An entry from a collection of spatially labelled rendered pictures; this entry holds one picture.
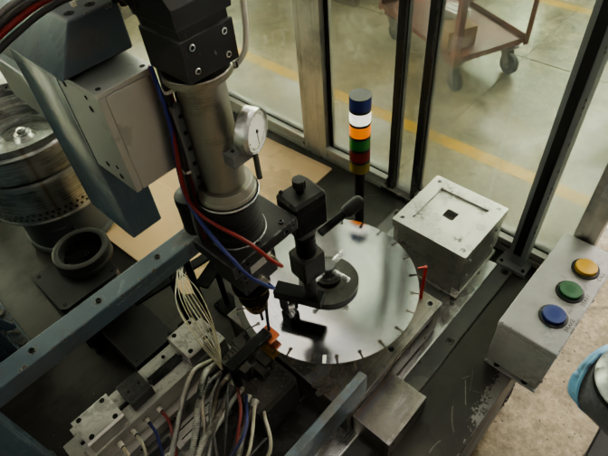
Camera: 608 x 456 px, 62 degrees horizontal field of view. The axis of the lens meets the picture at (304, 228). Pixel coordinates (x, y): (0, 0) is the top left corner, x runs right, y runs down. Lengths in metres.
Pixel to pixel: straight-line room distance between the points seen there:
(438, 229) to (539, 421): 1.00
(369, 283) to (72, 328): 0.51
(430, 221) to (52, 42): 0.82
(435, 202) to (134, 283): 0.66
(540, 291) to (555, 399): 0.98
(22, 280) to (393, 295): 0.94
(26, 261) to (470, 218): 1.10
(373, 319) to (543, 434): 1.12
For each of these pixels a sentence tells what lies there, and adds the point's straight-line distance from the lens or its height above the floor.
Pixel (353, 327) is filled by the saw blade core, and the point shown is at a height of 0.95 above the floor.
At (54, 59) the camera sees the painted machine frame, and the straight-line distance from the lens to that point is 0.56.
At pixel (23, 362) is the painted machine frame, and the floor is 1.05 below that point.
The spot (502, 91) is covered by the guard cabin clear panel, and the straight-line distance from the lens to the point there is 1.10.
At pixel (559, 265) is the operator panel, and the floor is 0.90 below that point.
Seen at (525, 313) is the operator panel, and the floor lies 0.90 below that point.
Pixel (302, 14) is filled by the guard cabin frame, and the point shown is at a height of 1.17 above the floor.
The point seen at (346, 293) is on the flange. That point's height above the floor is 0.96.
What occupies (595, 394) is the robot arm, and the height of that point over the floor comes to 0.96.
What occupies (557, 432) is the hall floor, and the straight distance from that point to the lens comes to 1.96.
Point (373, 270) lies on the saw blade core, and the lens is 0.97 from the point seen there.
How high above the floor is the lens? 1.72
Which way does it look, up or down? 47 degrees down
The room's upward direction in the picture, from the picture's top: 6 degrees counter-clockwise
